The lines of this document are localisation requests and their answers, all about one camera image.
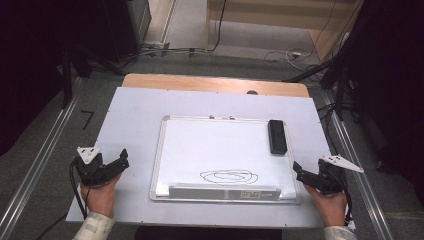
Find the person's dark clothing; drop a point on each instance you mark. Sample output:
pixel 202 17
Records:
pixel 206 234

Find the black whiteboard eraser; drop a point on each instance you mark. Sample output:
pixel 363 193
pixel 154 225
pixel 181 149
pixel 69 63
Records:
pixel 277 136

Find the wooden table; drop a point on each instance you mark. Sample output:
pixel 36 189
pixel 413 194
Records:
pixel 200 83

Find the dark table grommet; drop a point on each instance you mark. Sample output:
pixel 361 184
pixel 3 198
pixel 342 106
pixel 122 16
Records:
pixel 252 92

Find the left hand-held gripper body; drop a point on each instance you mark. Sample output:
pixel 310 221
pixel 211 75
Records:
pixel 90 171

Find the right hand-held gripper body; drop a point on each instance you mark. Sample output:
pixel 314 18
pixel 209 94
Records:
pixel 331 178

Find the metal-framed whiteboard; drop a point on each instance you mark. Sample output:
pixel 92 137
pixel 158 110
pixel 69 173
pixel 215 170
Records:
pixel 216 150

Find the large white table sheet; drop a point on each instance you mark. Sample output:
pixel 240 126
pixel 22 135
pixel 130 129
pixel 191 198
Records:
pixel 133 126

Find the person's right hand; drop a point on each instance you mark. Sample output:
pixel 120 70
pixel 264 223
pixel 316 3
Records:
pixel 328 208

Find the black metal stand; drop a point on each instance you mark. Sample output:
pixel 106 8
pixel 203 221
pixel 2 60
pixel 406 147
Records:
pixel 340 90
pixel 67 83

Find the light wooden shelf unit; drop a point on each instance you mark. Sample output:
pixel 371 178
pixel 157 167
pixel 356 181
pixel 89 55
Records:
pixel 266 16

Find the dark cabinet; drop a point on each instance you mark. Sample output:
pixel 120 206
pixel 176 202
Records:
pixel 128 26

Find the person's left hand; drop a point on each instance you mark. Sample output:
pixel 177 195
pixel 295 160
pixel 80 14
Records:
pixel 100 198

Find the metal floor rail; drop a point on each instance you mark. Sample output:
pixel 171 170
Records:
pixel 360 186
pixel 40 160

